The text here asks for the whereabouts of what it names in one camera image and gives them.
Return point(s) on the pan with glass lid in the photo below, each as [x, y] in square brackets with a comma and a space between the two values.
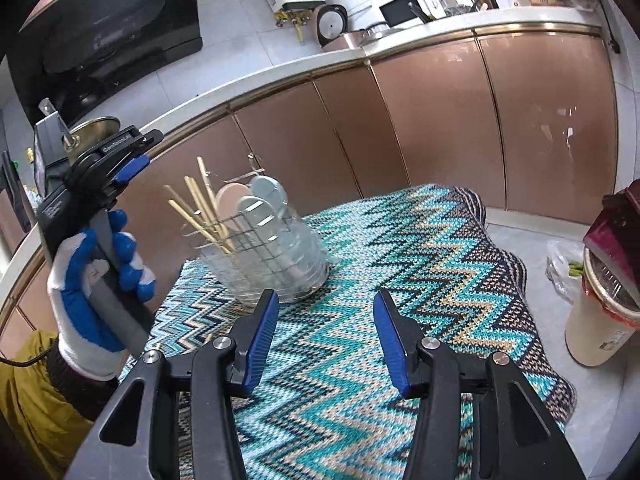
[372, 32]

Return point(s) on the copper rice cooker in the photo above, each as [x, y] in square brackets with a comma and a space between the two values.
[332, 22]

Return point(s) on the yellow garment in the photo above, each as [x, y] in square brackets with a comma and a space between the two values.
[30, 400]

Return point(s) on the peach ceramic spoon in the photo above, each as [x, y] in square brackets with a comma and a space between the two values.
[230, 202]

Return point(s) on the plastic bag with greens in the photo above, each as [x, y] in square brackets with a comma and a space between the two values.
[567, 270]

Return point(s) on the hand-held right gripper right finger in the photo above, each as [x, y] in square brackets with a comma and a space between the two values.
[392, 345]

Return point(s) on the white microwave oven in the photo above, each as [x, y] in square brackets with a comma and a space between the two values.
[400, 7]

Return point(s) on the person's left forearm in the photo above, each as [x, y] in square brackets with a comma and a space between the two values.
[80, 390]

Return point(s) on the zigzag knitted blanket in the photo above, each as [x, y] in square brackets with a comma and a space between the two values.
[360, 270]

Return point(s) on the black range hood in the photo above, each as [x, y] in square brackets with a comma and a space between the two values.
[115, 25]

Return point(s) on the metal wok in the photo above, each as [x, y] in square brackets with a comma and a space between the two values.
[95, 132]

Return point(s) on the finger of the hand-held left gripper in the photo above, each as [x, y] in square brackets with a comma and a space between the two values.
[117, 147]
[132, 167]

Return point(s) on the copper kitchen cabinet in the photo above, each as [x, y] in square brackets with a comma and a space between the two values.
[450, 125]

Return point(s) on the brass gas valves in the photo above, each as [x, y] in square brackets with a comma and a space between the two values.
[292, 22]

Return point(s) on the person's left hand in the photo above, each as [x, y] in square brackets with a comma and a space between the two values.
[75, 305]

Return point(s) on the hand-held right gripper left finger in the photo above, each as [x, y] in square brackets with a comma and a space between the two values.
[262, 345]

